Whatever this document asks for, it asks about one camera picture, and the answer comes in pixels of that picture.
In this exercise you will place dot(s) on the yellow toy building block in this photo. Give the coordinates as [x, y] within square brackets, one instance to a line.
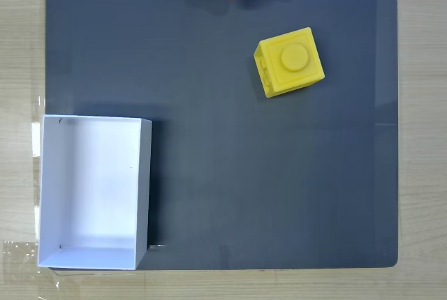
[295, 61]

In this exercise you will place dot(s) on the white open cardboard box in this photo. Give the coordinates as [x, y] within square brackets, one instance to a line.
[97, 188]

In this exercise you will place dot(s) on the dark grey table mat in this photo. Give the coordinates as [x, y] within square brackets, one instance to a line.
[262, 160]

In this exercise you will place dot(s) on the clear adhesive tape piece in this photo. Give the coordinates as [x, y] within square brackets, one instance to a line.
[21, 261]
[37, 132]

